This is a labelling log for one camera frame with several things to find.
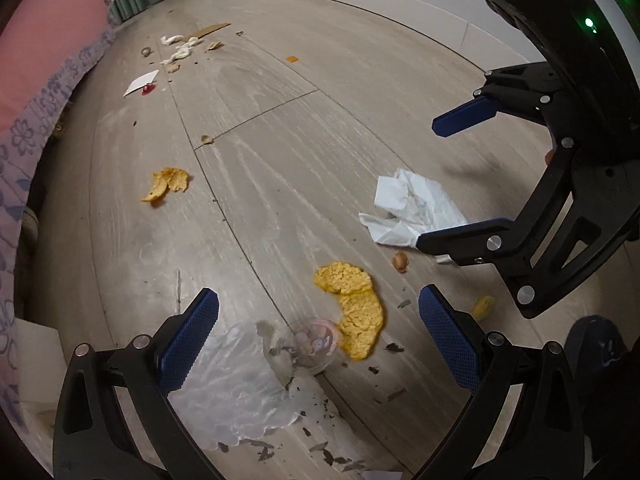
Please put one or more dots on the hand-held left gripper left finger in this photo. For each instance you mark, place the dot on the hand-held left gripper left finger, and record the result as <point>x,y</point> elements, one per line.
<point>190,340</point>

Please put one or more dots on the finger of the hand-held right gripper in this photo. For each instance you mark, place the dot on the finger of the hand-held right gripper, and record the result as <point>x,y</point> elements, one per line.
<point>465,242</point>
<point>465,115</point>

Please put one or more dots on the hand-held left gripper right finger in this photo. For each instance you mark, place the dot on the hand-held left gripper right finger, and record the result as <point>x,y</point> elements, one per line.
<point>445,340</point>

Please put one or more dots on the scattered dark leaf bits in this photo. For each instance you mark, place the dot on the scattered dark leaf bits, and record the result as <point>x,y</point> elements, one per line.
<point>395,347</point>

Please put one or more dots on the peanut shell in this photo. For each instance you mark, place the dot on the peanut shell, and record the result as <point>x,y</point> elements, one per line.
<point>401,261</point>

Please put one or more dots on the clear plastic bag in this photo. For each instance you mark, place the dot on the clear plastic bag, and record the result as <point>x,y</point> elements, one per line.
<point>235,390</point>

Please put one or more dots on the large orange peel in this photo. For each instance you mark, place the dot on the large orange peel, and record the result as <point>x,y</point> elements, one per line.
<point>360,315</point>

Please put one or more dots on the clear plastic cup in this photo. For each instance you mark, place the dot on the clear plastic cup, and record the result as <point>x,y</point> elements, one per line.
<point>312,345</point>

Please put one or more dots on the white box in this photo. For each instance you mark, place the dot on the white box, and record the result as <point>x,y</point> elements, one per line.
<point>32,355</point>

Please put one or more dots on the small orange peel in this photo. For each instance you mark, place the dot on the small orange peel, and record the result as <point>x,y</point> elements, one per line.
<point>172,180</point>

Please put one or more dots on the curled dry leaf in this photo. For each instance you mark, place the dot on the curled dry leaf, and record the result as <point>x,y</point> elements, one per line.
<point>206,139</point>

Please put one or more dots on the small red scrap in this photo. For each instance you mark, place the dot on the small red scrap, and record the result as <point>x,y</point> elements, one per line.
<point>148,90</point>

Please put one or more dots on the small dry leaf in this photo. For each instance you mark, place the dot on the small dry leaf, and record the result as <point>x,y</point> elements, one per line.
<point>215,46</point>

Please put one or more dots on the white paper sheet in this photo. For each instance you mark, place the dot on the white paper sheet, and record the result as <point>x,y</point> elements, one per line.
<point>142,82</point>

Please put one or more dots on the brown cardboard piece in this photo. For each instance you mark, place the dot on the brown cardboard piece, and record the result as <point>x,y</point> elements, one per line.
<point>210,31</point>

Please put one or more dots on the twisted white tissue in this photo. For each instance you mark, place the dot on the twisted white tissue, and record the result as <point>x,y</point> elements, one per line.
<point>180,52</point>

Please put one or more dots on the pink bed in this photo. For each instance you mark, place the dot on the pink bed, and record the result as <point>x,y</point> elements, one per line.
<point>50,20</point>

